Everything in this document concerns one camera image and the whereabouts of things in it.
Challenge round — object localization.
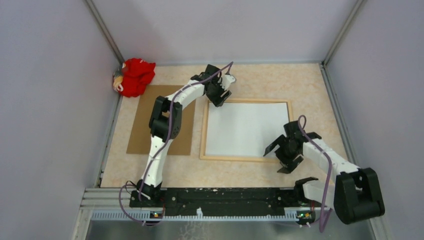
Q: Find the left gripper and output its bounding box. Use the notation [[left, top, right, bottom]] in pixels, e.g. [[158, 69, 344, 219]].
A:
[[205, 77, 230, 107]]

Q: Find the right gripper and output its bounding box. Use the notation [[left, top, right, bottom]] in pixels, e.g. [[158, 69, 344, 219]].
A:
[[265, 134, 303, 174]]

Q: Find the printed photo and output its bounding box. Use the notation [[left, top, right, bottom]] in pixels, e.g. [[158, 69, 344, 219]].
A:
[[205, 101, 290, 158]]

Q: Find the wooden picture frame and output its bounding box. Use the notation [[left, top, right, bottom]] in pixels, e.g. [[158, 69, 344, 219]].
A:
[[199, 97, 294, 164]]

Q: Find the brown backing board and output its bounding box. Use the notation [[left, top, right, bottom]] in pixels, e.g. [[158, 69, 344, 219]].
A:
[[125, 84, 196, 157]]

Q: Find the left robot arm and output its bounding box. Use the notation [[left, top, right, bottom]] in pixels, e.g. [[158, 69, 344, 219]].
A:
[[136, 63, 237, 207]]

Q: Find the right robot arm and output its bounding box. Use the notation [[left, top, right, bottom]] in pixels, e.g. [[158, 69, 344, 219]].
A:
[[264, 120, 386, 225]]

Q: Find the red cloth doll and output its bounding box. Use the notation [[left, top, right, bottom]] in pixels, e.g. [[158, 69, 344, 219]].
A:
[[112, 58, 156, 98]]

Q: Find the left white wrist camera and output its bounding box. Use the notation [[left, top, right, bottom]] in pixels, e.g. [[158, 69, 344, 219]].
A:
[[220, 74, 237, 91]]

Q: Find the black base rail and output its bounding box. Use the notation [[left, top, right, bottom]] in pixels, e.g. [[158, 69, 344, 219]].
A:
[[129, 187, 320, 217]]

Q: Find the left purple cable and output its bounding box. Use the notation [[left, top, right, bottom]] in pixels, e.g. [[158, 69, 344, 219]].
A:
[[118, 61, 234, 227]]

